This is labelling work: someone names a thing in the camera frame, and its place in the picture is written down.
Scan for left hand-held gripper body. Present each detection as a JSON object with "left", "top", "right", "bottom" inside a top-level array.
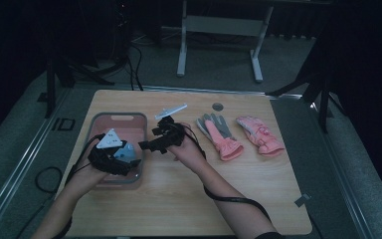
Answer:
[{"left": 88, "top": 127, "right": 137, "bottom": 177}]

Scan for black hanging cables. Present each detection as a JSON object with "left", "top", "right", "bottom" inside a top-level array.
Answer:
[{"left": 124, "top": 43, "right": 144, "bottom": 92}]

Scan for black tripod stand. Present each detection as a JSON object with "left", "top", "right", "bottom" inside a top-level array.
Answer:
[
  {"left": 266, "top": 29, "right": 347, "bottom": 134},
  {"left": 44, "top": 49, "right": 115, "bottom": 120}
]

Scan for pink glove with gray palm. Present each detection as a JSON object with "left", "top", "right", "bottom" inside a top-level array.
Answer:
[{"left": 195, "top": 113, "right": 245, "bottom": 162}]

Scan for person's left hand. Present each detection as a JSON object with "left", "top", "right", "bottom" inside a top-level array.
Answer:
[{"left": 67, "top": 153, "right": 111, "bottom": 197}]

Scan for gray tape piece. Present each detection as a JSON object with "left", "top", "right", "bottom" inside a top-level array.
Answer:
[{"left": 293, "top": 192, "right": 312, "bottom": 208}]

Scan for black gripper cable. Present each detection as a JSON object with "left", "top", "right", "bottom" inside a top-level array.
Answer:
[
  {"left": 51, "top": 132, "right": 106, "bottom": 239},
  {"left": 178, "top": 122, "right": 274, "bottom": 224}
]

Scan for metal floor rail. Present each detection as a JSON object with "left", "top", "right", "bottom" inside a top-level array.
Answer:
[
  {"left": 309, "top": 99, "right": 376, "bottom": 239},
  {"left": 0, "top": 87, "right": 72, "bottom": 239}
]

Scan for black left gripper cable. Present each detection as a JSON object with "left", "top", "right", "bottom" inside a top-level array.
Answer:
[{"left": 51, "top": 132, "right": 106, "bottom": 239}]

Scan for person's right hand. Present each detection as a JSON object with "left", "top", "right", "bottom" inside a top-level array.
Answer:
[{"left": 166, "top": 121, "right": 211, "bottom": 174}]

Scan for black looped floor cable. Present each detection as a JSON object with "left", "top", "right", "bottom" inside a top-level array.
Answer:
[{"left": 14, "top": 165, "right": 65, "bottom": 239}]

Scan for blue glove with dark dots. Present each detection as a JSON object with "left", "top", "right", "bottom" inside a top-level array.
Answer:
[{"left": 113, "top": 141, "right": 137, "bottom": 164}]

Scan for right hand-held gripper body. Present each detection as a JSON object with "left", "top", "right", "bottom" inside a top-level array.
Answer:
[{"left": 150, "top": 103, "right": 189, "bottom": 155}]

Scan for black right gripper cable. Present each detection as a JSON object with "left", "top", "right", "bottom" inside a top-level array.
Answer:
[{"left": 178, "top": 122, "right": 274, "bottom": 224}]

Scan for white metal desk frame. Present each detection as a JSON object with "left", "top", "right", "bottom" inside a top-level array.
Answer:
[{"left": 176, "top": 0, "right": 275, "bottom": 84}]

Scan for pink padded glove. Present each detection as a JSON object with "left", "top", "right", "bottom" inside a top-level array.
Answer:
[{"left": 235, "top": 115, "right": 286, "bottom": 156}]

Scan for pink basin with gray rim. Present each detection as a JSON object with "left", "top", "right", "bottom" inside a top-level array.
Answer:
[{"left": 75, "top": 112, "right": 148, "bottom": 191}]

